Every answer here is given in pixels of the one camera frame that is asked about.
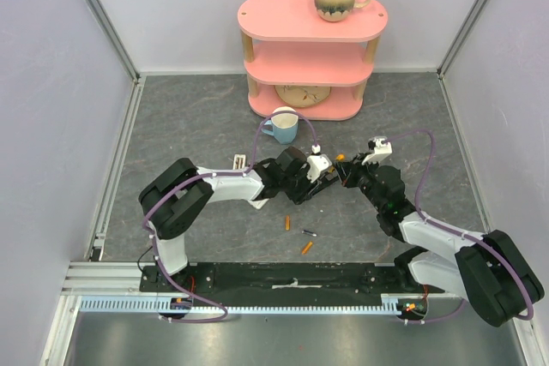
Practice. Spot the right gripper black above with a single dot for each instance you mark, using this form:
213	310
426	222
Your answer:
358	173

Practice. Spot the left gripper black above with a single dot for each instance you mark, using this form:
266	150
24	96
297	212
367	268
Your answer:
302	194

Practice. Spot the black remote control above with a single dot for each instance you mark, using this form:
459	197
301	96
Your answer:
323	182

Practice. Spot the dark battery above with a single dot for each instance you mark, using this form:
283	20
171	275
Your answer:
309	233

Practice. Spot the slim white remote control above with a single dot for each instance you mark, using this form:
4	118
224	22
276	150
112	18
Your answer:
239	161

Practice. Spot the wide white remote control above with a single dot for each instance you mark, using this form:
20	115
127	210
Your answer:
258	204

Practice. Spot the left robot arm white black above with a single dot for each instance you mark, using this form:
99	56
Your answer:
173	201

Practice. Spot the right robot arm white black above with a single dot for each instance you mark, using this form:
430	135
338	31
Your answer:
485	269

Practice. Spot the light blue mug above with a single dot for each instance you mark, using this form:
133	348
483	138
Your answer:
282	125

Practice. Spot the beige patterned plate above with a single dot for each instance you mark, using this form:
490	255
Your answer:
302	96

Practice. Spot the pink three tier shelf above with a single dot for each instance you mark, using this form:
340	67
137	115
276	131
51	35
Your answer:
286	42

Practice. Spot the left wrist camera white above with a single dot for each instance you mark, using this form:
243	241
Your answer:
318	162

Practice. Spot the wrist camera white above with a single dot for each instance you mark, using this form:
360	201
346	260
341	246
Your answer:
379	149
318	162

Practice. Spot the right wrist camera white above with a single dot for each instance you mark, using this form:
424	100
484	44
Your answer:
379	149

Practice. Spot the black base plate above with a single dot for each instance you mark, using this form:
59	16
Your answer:
225	282

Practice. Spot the light blue cable duct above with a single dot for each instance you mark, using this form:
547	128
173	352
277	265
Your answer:
271	304

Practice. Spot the right aluminium frame post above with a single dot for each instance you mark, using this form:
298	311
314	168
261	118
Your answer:
465	29

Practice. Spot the aluminium frame post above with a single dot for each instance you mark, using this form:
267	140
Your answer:
106	25
465	29

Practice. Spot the left aluminium frame post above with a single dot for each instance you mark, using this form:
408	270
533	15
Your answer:
106	25

